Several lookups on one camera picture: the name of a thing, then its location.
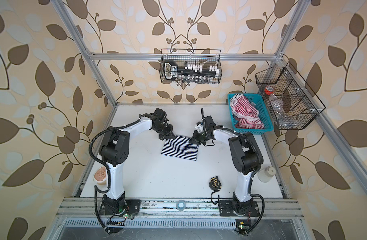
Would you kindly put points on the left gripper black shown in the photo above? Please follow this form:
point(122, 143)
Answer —
point(169, 134)

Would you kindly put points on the black white tool rack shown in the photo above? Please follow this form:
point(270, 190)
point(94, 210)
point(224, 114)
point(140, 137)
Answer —
point(172, 71)

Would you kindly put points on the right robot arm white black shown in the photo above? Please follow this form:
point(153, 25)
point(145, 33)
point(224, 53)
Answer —
point(246, 157)

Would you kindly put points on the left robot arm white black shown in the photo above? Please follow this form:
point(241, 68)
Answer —
point(110, 148)

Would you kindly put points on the black wire basket right wall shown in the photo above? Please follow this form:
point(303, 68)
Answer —
point(301, 102)

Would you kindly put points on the black wire basket wall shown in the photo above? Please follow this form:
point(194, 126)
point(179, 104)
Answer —
point(301, 102)
point(209, 57)

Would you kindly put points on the red cap plastic bottle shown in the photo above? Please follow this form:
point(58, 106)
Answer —
point(276, 102)

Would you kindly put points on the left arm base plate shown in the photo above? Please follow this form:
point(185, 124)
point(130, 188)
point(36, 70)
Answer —
point(121, 207)

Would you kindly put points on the blue white striped tank top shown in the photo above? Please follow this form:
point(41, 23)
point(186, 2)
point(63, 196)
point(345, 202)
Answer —
point(181, 148)

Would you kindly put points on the small tape roll on rail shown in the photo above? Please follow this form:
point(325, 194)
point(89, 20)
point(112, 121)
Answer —
point(180, 205)

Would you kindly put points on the black wire basket back wall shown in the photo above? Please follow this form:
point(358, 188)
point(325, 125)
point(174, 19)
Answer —
point(209, 57)

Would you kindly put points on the red white striped tank top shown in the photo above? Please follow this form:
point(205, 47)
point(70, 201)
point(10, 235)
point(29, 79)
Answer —
point(246, 112)

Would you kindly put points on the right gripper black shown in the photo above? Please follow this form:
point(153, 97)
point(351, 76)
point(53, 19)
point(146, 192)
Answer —
point(195, 138)

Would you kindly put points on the teal plastic basket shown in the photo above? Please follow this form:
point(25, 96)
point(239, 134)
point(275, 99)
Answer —
point(258, 101)

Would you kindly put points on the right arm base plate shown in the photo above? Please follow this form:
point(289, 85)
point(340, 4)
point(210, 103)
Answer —
point(231, 209)

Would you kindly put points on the aluminium front rail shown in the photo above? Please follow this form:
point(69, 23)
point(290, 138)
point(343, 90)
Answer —
point(275, 209)

